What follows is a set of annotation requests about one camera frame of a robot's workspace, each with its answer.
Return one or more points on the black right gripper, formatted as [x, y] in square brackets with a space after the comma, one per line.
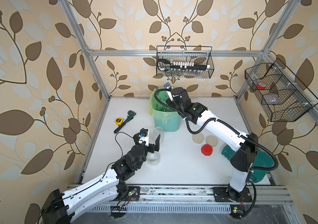
[170, 102]

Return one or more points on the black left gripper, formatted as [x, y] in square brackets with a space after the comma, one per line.
[151, 149]

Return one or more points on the clear peanut jar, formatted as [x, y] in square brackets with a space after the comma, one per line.
[158, 132]

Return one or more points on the red jar lid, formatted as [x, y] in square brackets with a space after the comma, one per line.
[207, 150]

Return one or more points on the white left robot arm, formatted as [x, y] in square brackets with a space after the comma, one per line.
[66, 207]

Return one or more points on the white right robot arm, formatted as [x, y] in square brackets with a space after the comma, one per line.
[199, 117]

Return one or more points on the green bin with bag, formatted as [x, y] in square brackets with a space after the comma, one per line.
[163, 116]

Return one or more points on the yellow tape measure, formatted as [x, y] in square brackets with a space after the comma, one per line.
[119, 121]

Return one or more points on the red object in basket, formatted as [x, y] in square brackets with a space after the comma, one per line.
[261, 86]

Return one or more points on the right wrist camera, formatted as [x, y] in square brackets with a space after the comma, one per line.
[168, 88]

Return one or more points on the black socket set rail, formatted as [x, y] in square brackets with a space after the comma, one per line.
[166, 65]

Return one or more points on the black wire basket back wall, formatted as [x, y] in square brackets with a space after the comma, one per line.
[184, 61]

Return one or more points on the black wire basket wall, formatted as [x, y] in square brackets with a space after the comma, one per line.
[184, 61]
[287, 96]

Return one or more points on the black wire basket right wall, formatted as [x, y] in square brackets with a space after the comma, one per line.
[287, 96]

